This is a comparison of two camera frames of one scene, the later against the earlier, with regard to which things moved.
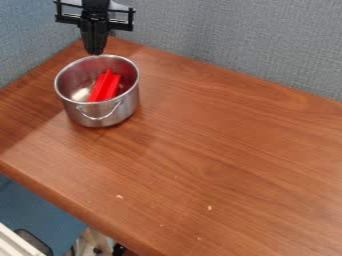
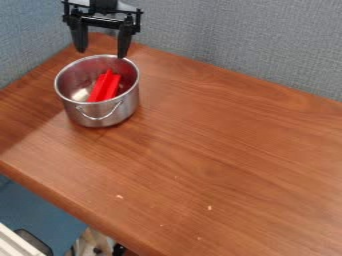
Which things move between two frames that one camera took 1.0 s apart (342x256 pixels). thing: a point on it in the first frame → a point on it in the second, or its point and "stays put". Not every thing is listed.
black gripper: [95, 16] → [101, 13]
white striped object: [13, 245] stays put
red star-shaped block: [105, 87] stays put
